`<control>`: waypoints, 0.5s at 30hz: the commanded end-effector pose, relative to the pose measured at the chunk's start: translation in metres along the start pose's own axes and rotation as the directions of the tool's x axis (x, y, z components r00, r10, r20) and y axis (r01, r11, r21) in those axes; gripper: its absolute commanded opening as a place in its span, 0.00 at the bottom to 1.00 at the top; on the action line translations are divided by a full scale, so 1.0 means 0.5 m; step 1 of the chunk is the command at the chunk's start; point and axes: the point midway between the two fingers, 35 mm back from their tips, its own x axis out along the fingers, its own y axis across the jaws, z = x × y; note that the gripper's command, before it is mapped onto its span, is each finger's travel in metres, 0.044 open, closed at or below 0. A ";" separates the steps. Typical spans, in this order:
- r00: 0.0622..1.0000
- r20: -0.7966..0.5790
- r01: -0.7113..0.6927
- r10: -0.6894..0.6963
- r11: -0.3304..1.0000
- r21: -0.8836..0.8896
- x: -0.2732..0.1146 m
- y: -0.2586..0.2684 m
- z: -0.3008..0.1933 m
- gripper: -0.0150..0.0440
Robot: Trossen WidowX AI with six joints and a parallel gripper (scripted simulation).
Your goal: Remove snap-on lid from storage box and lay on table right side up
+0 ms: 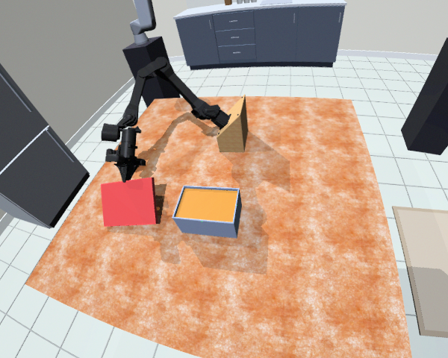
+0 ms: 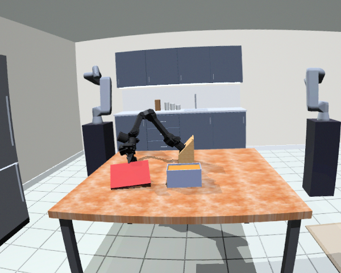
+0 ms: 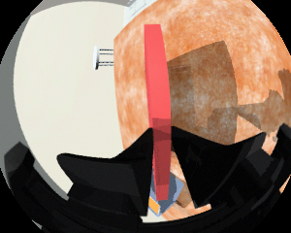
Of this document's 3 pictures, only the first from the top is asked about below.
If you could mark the red rectangular lid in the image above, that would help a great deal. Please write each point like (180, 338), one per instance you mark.
(129, 203)

